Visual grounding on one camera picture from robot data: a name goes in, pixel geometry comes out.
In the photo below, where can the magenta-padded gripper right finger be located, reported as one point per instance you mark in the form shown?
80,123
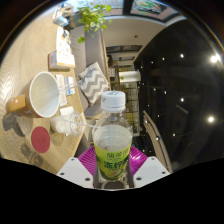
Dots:
150,170

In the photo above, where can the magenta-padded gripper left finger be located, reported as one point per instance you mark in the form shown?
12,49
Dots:
74,171

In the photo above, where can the clear bottle with green label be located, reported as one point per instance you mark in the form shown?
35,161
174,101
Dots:
112,140

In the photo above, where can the flat round red coaster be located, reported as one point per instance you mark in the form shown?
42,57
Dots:
40,139

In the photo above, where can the small clear glass jar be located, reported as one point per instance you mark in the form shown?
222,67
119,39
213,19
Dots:
66,124

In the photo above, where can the white mug with tan outside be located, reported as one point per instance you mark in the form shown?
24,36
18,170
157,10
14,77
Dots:
41,95

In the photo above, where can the white printed paper packets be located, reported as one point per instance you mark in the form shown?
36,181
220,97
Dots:
65,88

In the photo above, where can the grey white chevron cushion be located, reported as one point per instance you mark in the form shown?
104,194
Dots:
94,83

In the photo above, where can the white printed card box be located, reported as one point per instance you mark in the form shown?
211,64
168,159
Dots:
61,60

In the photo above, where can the grey upholstered bench seat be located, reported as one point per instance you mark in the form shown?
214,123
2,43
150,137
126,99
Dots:
94,50

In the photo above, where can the group of ceiling spot lights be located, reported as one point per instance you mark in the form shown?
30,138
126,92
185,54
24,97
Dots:
213,59

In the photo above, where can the green leafy potted plant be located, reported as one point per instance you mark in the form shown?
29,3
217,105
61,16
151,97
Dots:
92,18

